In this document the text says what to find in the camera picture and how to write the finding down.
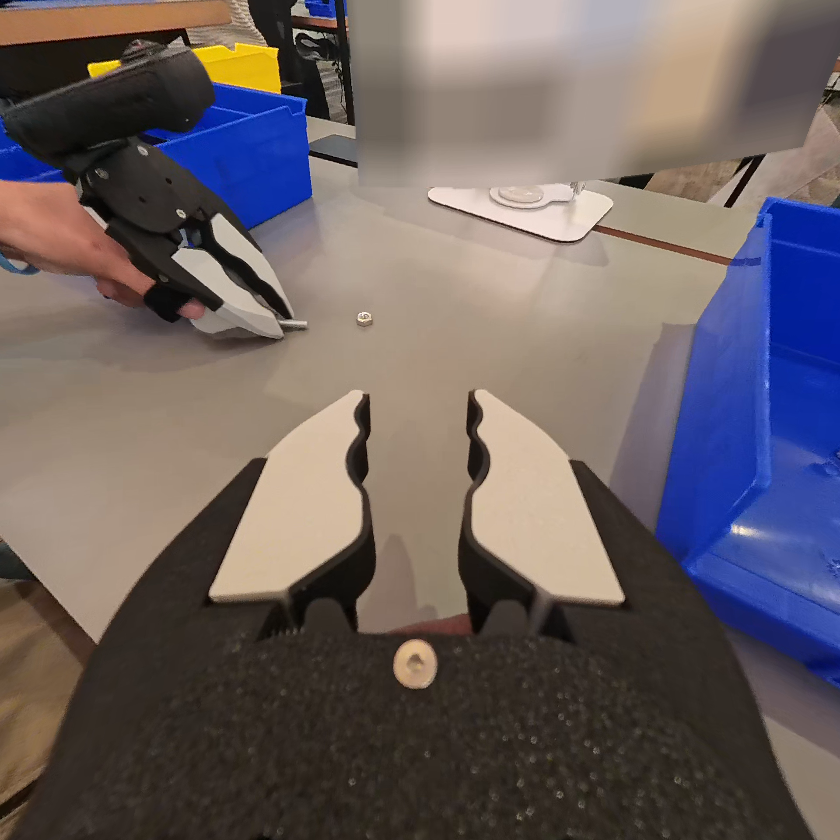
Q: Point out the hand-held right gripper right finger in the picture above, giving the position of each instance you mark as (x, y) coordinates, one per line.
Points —
(545, 525)

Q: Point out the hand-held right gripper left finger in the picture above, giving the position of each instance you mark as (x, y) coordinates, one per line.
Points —
(289, 525)

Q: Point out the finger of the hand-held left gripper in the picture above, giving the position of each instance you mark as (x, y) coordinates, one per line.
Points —
(250, 263)
(230, 309)

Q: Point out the silver bolt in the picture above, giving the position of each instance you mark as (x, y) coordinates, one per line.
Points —
(295, 324)

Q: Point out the blue divided storage bin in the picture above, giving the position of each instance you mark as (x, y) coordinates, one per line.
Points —
(263, 158)

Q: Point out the person's left hand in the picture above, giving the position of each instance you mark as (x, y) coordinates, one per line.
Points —
(66, 223)

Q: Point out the person's right hand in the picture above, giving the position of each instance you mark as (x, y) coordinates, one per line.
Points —
(440, 625)

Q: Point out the brown wooden desk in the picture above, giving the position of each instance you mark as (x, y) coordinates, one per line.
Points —
(105, 20)

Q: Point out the yellow storage bin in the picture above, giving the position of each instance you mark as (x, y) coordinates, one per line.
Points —
(243, 66)

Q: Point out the dark flat tablet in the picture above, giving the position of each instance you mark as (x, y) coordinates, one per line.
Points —
(331, 151)

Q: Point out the blue wristband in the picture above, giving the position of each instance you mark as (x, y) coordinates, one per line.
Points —
(11, 267)

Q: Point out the small blue storage bin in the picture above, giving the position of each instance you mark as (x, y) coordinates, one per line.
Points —
(322, 8)

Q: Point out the white document stand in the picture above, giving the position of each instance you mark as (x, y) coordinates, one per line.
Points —
(551, 217)

